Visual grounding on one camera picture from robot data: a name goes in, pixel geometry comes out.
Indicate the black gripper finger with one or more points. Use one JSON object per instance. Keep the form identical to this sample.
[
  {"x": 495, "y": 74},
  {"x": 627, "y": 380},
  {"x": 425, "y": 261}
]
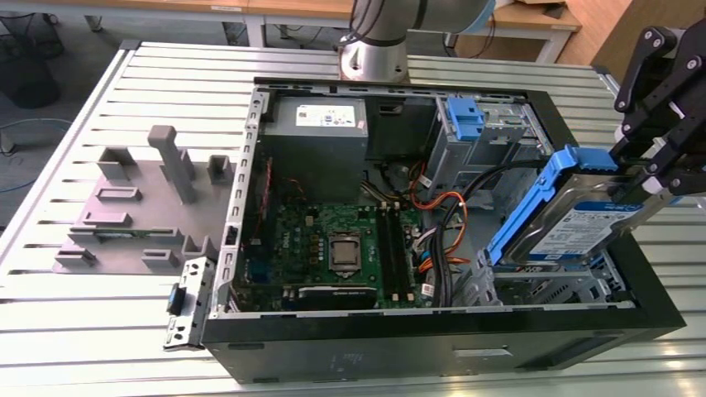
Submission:
[
  {"x": 642, "y": 74},
  {"x": 686, "y": 173}
]

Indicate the hard disk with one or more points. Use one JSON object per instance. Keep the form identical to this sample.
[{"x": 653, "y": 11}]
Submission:
[{"x": 574, "y": 223}]

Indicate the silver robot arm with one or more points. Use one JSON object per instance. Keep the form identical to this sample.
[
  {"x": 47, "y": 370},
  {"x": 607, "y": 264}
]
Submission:
[{"x": 375, "y": 54}]

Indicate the grey metal disk bay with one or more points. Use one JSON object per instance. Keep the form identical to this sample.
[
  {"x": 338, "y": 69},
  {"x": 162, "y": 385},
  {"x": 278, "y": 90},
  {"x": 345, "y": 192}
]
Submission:
[{"x": 485, "y": 283}]

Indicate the wooden cabinet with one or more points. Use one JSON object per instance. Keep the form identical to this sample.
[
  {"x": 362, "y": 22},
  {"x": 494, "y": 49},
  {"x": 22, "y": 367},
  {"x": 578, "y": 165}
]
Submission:
[{"x": 662, "y": 12}]

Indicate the grey optical drive cage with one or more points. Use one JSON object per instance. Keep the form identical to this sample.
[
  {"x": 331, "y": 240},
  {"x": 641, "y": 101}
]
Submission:
[{"x": 497, "y": 136}]

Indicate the blue plastic drive latch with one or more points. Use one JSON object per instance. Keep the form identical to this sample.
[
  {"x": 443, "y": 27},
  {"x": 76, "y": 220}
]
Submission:
[{"x": 465, "y": 118}]

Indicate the black RAM slot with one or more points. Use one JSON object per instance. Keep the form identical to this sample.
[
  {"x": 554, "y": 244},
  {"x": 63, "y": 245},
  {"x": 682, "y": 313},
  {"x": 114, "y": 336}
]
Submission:
[{"x": 387, "y": 248}]

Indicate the grey power supply unit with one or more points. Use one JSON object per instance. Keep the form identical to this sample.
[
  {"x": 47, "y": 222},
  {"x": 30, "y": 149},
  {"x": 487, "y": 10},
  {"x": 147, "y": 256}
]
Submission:
[{"x": 314, "y": 165}]

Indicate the CPU socket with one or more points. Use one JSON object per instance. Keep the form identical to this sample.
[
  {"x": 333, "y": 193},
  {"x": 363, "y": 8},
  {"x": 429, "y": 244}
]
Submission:
[{"x": 346, "y": 236}]

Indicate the silver CPU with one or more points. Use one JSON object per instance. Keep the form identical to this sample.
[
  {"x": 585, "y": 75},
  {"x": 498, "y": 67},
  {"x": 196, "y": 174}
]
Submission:
[{"x": 346, "y": 253}]

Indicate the black open PC case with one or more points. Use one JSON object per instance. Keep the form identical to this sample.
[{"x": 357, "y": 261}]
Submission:
[{"x": 419, "y": 355}]

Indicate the black graphics card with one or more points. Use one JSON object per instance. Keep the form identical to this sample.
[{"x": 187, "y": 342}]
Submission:
[{"x": 337, "y": 295}]

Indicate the green motherboard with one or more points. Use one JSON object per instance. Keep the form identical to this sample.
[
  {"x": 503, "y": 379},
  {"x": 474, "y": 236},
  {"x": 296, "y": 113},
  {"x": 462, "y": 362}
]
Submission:
[{"x": 298, "y": 231}]

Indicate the grey parts rack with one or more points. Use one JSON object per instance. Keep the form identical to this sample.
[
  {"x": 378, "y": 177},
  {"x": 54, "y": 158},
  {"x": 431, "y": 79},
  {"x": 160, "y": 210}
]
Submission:
[{"x": 160, "y": 215}]

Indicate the blue port connector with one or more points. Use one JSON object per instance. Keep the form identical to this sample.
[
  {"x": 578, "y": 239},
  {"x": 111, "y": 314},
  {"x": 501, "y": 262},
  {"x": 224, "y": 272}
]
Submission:
[{"x": 175, "y": 299}]

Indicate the green RAM stick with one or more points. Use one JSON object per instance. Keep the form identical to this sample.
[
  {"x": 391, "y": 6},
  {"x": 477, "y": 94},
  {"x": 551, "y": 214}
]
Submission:
[{"x": 132, "y": 235}]

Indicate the black mesh bin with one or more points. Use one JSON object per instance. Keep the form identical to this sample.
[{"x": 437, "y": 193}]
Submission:
[{"x": 27, "y": 74}]

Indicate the wooden desk white frame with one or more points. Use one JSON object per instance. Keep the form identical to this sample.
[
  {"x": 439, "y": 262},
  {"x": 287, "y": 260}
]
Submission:
[
  {"x": 529, "y": 20},
  {"x": 192, "y": 5}
]

